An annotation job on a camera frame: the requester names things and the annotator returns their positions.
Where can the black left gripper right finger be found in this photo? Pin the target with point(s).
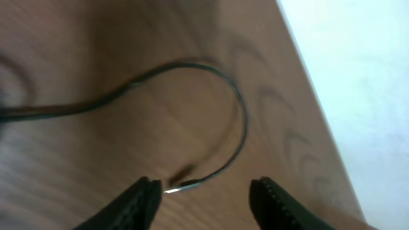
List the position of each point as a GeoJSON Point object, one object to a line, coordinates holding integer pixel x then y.
{"type": "Point", "coordinates": [275, 209]}

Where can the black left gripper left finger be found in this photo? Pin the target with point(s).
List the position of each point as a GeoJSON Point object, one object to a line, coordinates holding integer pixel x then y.
{"type": "Point", "coordinates": [134, 209]}

